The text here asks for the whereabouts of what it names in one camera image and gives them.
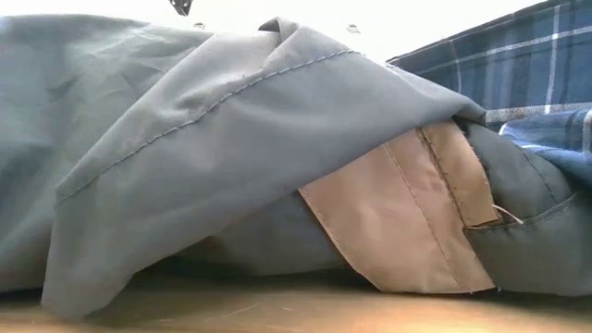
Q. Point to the blue plaid shirt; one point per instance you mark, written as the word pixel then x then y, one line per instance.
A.
pixel 509 60

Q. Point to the small grey ceiling fixture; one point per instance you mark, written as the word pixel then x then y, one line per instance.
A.
pixel 353 28
pixel 199 25

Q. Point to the grey-brown garment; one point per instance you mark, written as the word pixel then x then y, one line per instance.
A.
pixel 208 162

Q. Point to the dark green garment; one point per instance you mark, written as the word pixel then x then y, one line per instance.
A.
pixel 532 250

